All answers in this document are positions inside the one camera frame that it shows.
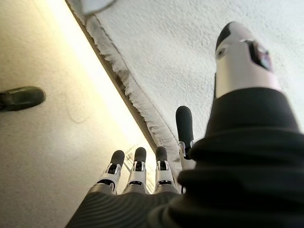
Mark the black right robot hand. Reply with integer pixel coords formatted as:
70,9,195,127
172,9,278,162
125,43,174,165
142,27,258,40
65,21,304,228

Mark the white textured fringed blanket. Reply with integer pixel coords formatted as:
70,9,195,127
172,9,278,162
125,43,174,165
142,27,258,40
65,0,304,173

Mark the dark right robot foot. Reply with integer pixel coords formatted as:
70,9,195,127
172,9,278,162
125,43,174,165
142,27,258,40
0,86,46,113

